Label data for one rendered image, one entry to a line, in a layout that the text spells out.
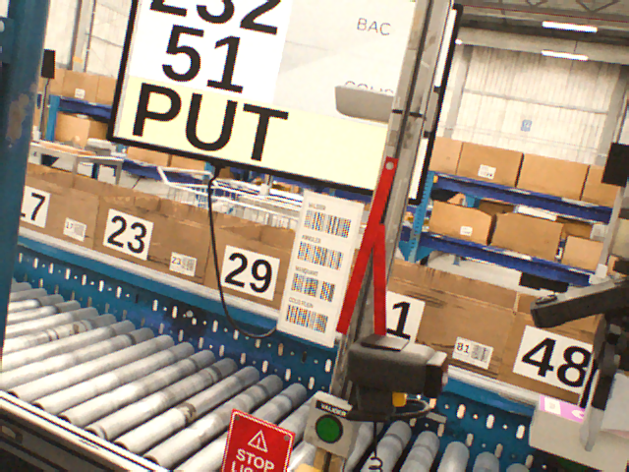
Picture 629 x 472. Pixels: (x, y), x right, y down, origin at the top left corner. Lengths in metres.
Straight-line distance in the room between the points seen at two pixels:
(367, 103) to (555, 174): 5.05
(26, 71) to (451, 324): 1.08
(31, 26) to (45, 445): 0.81
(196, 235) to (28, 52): 1.15
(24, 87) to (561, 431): 0.64
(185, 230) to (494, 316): 0.83
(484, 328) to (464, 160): 4.62
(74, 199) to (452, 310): 1.14
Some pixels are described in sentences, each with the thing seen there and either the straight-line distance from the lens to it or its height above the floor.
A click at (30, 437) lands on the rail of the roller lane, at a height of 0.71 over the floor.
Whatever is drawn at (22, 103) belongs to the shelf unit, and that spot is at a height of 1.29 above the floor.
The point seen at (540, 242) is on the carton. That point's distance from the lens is 5.59.
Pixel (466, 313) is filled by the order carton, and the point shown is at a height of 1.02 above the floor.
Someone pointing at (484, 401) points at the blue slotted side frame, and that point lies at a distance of 1.33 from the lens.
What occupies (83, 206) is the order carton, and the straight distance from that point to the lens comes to 1.82.
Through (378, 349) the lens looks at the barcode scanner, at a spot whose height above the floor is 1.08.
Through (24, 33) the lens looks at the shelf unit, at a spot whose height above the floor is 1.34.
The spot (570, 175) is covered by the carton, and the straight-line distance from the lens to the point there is 5.85.
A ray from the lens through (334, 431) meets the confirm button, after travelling 0.78.
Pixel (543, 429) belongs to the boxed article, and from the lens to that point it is 0.74.
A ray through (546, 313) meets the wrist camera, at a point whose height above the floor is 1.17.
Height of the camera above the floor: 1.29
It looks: 8 degrees down
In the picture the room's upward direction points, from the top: 12 degrees clockwise
